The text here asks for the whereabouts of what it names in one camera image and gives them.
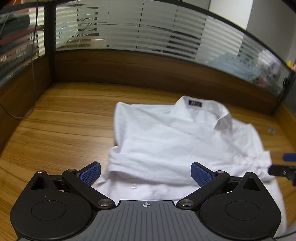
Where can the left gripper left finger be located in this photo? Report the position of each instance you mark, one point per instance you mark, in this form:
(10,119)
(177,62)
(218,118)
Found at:
(56,207)

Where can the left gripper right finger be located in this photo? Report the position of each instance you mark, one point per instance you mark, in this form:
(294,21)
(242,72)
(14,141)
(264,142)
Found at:
(236,208)

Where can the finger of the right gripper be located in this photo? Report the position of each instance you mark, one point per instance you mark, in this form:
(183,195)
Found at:
(288,172)
(289,157)

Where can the white dress shirt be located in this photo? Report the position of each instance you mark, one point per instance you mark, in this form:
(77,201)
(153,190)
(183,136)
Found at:
(155,146)

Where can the frosted glass desk partition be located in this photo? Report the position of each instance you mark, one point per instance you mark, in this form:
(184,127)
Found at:
(169,28)

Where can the silver desk cable grommet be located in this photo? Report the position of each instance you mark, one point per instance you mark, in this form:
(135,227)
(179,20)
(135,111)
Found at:
(271,130)

